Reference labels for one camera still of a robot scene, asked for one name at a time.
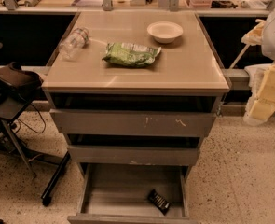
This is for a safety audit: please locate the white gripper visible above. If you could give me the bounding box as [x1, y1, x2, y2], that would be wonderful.
[241, 19, 275, 126]

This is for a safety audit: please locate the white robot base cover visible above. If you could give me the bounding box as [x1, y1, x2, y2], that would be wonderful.
[244, 63, 270, 88]

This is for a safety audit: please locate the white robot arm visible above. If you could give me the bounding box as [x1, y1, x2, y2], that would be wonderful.
[241, 8, 275, 126]

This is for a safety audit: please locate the grey drawer cabinet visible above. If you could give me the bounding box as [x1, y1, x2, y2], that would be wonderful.
[41, 10, 231, 224]

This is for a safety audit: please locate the bottom grey drawer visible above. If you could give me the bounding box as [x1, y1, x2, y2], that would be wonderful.
[68, 164, 191, 224]

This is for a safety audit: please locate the grey drawer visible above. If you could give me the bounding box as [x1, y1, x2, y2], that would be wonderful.
[68, 145, 199, 166]
[50, 109, 215, 137]
[68, 164, 191, 224]

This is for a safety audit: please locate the middle grey drawer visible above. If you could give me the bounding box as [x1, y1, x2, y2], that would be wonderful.
[68, 145, 199, 166]

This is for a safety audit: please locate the top grey drawer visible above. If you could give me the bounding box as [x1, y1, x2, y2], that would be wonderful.
[50, 109, 215, 137]

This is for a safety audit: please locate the white bowl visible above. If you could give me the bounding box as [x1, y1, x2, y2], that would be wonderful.
[147, 21, 184, 44]

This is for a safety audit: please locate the green chip bag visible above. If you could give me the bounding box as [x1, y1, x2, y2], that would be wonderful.
[103, 42, 161, 68]

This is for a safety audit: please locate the clear plastic water bottle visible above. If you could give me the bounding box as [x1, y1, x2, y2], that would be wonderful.
[59, 27, 89, 61]

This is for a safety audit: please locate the black stand with headset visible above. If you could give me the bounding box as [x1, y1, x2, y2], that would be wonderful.
[0, 40, 72, 207]

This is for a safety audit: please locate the black cable on floor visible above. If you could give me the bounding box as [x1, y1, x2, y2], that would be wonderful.
[17, 102, 48, 134]

